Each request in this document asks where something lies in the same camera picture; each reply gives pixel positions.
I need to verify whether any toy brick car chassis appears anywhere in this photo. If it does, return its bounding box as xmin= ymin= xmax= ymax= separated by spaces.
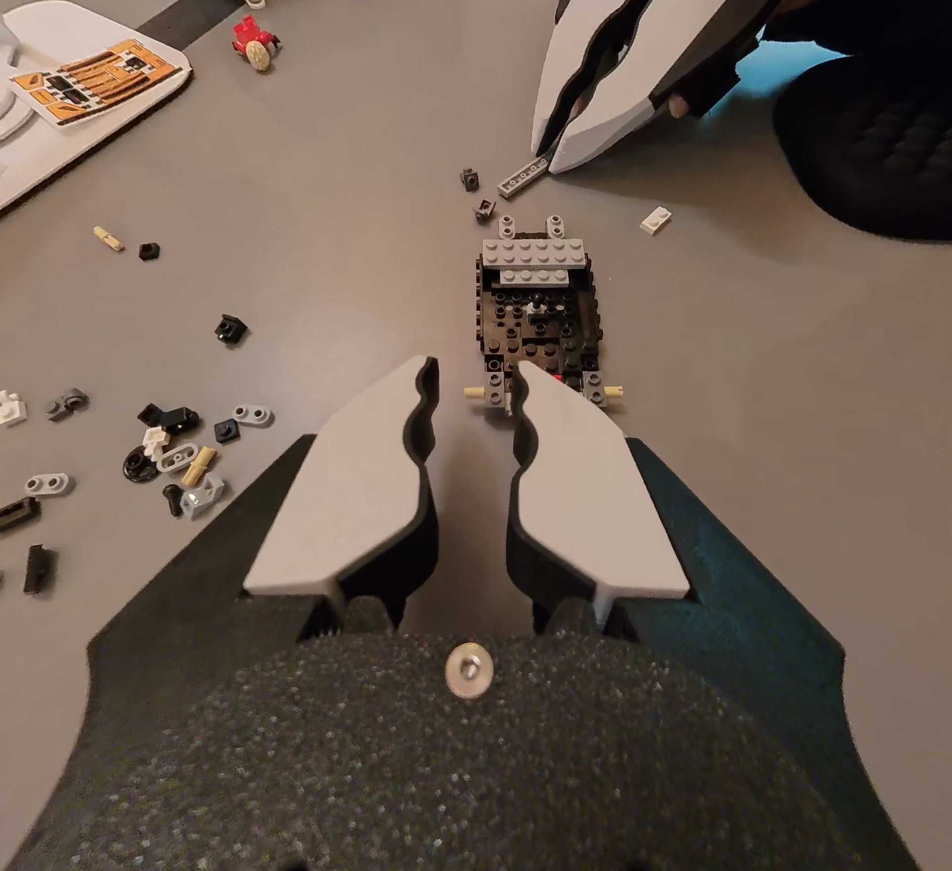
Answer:
xmin=463 ymin=214 xmax=626 ymax=420

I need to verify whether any black toy brick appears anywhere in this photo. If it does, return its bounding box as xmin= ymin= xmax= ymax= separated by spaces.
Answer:
xmin=21 ymin=543 xmax=60 ymax=597

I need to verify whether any pile of small toy bricks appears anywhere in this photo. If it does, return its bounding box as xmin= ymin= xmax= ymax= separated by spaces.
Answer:
xmin=121 ymin=402 xmax=276 ymax=520

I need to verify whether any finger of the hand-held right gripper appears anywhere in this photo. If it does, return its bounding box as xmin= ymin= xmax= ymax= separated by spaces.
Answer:
xmin=531 ymin=0 xmax=647 ymax=156
xmin=550 ymin=0 xmax=736 ymax=176

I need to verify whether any red toy minifigure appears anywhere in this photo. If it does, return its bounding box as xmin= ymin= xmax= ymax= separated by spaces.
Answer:
xmin=231 ymin=17 xmax=285 ymax=76

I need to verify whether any long light grey brick plate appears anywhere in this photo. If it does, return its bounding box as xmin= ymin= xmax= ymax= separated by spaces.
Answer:
xmin=497 ymin=155 xmax=554 ymax=200

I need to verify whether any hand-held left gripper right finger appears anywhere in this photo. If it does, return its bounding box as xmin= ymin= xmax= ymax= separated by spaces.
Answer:
xmin=507 ymin=361 xmax=693 ymax=626

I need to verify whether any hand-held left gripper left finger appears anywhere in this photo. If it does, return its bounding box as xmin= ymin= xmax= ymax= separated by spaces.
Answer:
xmin=242 ymin=355 xmax=441 ymax=619

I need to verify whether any sticker sheet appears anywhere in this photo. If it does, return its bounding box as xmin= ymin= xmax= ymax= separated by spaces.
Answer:
xmin=8 ymin=36 xmax=184 ymax=129

